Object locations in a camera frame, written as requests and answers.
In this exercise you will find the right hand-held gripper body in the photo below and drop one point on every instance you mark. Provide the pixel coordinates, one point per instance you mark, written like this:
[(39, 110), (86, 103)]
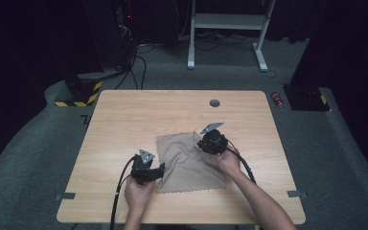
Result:
[(214, 143)]

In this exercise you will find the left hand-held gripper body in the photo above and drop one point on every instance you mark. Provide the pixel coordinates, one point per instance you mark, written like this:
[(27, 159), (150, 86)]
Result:
[(142, 171)]

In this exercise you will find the beige cloth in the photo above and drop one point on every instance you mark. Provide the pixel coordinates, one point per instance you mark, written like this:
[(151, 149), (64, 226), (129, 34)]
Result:
[(188, 166)]

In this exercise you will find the person's right hand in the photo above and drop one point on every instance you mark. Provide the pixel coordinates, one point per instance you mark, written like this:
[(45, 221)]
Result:
[(229, 163)]

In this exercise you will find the person's left hand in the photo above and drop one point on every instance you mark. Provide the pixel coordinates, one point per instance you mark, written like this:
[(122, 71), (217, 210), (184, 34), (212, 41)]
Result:
[(139, 196)]

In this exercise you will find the grey round table grommet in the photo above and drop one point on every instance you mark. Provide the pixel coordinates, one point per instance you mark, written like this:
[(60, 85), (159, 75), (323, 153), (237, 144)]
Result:
[(214, 103)]

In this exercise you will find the red can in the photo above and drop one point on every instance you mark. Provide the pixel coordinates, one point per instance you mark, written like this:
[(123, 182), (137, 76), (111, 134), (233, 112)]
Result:
[(277, 99)]

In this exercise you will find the grey tape piece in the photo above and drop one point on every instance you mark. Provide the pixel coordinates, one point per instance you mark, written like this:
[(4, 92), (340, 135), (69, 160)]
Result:
[(65, 196), (297, 194)]

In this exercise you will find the yellow-black striped base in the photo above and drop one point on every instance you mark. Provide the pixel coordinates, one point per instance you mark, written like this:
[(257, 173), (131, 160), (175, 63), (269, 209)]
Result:
[(80, 94)]

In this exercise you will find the black base with yellow mark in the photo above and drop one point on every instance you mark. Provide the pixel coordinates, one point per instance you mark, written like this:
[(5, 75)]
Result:
[(306, 99)]

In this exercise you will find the white metal stand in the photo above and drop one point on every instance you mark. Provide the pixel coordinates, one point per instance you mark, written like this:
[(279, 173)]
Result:
[(228, 21)]

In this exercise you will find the black equipment cabinet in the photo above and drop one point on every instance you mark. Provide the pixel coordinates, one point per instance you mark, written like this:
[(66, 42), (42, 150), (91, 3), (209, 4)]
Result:
[(108, 35)]

